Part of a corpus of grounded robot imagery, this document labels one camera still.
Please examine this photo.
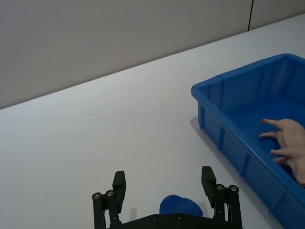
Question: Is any blue plastic bin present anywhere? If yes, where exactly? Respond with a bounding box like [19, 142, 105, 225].
[191, 53, 305, 229]

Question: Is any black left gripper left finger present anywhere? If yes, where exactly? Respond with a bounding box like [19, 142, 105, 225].
[92, 170, 126, 229]

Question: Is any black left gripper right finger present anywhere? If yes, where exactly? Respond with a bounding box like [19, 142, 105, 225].
[201, 166, 243, 229]

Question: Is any person's hand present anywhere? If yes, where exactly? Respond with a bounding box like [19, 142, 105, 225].
[259, 118, 305, 187]

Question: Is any small blue rounded object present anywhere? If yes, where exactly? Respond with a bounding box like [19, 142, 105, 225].
[159, 195, 203, 218]

